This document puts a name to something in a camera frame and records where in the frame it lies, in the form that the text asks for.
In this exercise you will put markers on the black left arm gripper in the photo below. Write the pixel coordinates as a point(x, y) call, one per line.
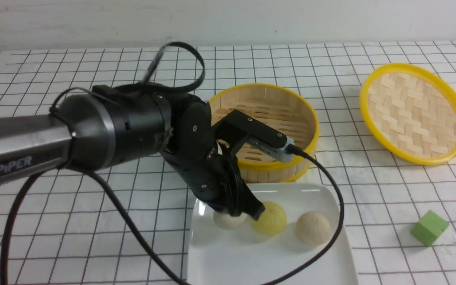
point(194, 153)

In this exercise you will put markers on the white steamed bun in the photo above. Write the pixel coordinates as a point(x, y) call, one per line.
point(313, 228)
point(227, 222)

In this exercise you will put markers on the yellow steamed bun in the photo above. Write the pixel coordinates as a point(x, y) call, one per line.
point(272, 221)

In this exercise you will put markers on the bamboo steamer lid yellow rim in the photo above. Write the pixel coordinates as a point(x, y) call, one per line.
point(411, 112)

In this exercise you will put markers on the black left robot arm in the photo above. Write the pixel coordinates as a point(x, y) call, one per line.
point(109, 126)

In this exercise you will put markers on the white square ceramic plate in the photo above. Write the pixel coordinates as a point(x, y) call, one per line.
point(243, 257)

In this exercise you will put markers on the bamboo steamer basket yellow rim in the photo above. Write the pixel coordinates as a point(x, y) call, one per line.
point(281, 109)

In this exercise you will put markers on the white grid-pattern tablecloth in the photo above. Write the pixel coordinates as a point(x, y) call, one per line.
point(68, 232)

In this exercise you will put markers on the green foam cube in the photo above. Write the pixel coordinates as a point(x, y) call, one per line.
point(429, 228)

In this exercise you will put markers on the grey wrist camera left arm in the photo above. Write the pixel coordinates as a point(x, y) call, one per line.
point(237, 129)

